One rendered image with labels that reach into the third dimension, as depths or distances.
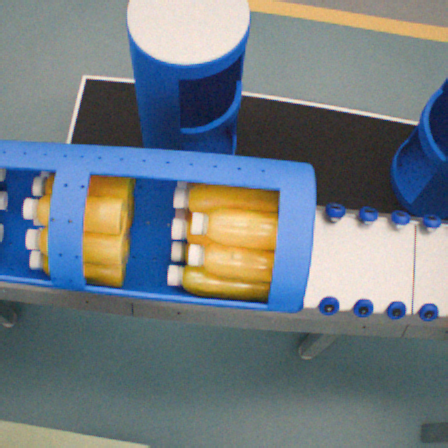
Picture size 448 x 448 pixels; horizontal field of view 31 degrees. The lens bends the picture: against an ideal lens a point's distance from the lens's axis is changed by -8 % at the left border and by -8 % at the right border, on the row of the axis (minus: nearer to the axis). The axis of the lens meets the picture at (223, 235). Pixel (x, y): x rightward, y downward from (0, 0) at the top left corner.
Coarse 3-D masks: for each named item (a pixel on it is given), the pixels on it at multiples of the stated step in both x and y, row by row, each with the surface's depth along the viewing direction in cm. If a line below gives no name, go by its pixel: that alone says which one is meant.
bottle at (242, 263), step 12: (204, 252) 157; (216, 252) 155; (228, 252) 155; (240, 252) 155; (252, 252) 155; (264, 252) 155; (204, 264) 157; (216, 264) 155; (228, 264) 155; (240, 264) 155; (252, 264) 155; (264, 264) 155; (228, 276) 156; (240, 276) 156; (252, 276) 156; (264, 276) 155
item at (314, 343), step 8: (312, 336) 236; (320, 336) 218; (328, 336) 216; (336, 336) 215; (304, 344) 253; (312, 344) 234; (320, 344) 231; (328, 344) 231; (304, 352) 251; (312, 352) 249
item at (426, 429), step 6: (426, 426) 253; (432, 426) 246; (438, 426) 240; (444, 426) 234; (426, 432) 252; (432, 432) 245; (438, 432) 239; (444, 432) 233; (426, 438) 251; (432, 438) 245; (438, 438) 238; (444, 438) 232
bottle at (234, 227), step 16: (224, 208) 154; (208, 224) 152; (224, 224) 151; (240, 224) 151; (256, 224) 151; (272, 224) 151; (224, 240) 152; (240, 240) 152; (256, 240) 152; (272, 240) 152
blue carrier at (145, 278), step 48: (0, 144) 154; (48, 144) 155; (144, 192) 172; (288, 192) 148; (48, 240) 147; (144, 240) 173; (288, 240) 146; (96, 288) 155; (144, 288) 165; (288, 288) 149
